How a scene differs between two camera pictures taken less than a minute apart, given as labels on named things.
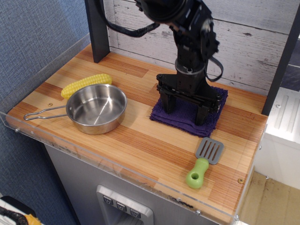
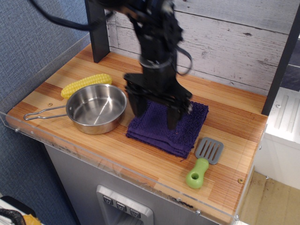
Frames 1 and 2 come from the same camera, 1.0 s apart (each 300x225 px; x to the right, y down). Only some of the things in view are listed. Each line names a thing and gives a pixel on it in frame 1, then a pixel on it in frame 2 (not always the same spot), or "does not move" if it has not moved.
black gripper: [191, 87] → [159, 84]
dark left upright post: [98, 30] does not move
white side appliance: [278, 154] does not move
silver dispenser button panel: [117, 209] does not move
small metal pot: [93, 109] does not move
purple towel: [183, 116] → [152, 129]
